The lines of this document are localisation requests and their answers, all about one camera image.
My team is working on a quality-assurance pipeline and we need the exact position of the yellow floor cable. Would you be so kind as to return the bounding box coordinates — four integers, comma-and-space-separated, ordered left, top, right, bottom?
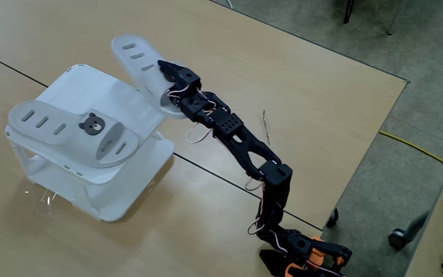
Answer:
378, 130, 443, 168

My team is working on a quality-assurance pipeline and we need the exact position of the grey caster wheel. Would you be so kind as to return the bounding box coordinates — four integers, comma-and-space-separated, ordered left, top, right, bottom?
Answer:
388, 228, 410, 251

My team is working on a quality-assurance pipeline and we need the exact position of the grey metal furniture leg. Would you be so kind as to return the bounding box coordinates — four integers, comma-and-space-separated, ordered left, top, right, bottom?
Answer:
385, 0, 405, 36

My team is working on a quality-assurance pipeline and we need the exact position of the black furniture leg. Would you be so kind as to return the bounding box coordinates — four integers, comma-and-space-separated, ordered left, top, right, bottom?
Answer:
342, 0, 356, 25

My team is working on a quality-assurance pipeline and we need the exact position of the white bear slipper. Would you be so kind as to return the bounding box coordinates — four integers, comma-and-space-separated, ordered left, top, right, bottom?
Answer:
110, 33, 188, 119
7, 100, 141, 169

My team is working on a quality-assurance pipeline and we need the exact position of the white two-tier plastic box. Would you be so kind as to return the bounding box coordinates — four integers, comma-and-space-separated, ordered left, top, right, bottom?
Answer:
5, 63, 175, 223

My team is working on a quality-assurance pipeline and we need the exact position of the black table caster wheel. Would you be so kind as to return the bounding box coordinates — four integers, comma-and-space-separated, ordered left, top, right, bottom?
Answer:
327, 207, 340, 228

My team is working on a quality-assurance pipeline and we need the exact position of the grey chair base leg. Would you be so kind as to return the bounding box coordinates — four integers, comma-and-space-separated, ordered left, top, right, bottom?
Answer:
404, 209, 431, 242

